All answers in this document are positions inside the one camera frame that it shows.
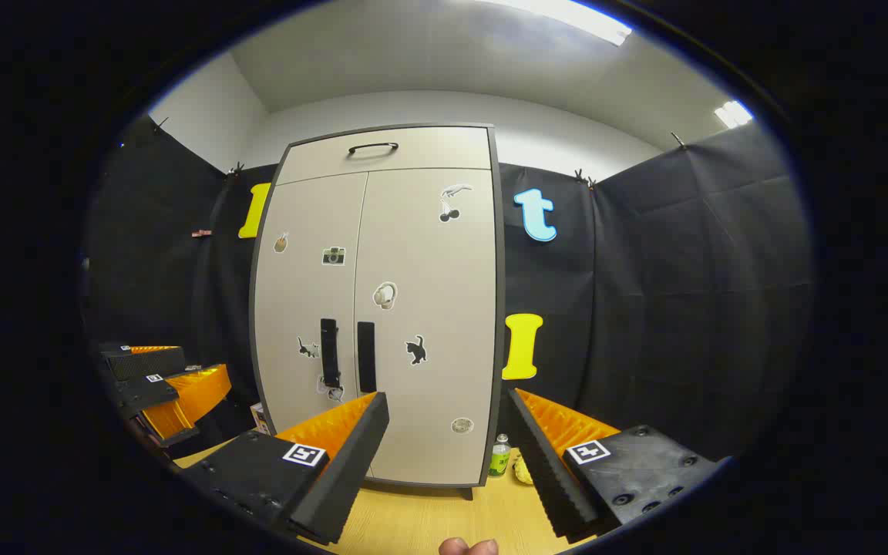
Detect beige double-door shoe cabinet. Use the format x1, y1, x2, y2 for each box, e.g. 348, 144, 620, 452
249, 123, 507, 502

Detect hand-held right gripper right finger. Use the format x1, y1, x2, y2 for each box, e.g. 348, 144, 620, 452
506, 387, 724, 543

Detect black backdrop cloth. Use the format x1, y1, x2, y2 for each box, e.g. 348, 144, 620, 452
86, 116, 815, 467

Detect small ceiling light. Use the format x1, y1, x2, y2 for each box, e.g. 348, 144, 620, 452
714, 100, 755, 130

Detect long ceiling light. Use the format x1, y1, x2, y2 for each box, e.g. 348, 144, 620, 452
483, 0, 634, 47

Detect black door handle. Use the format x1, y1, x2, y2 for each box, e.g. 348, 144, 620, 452
357, 321, 378, 394
320, 318, 341, 388

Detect beige cabinet door headphone sticker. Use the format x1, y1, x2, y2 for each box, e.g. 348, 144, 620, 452
353, 167, 500, 489

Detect green plastic bottle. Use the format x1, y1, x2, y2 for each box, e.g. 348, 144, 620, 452
488, 433, 513, 479

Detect beige cabinet door camera sticker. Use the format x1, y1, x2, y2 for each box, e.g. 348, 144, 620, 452
254, 171, 369, 440

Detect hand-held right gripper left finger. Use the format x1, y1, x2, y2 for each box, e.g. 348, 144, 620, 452
180, 391, 391, 547

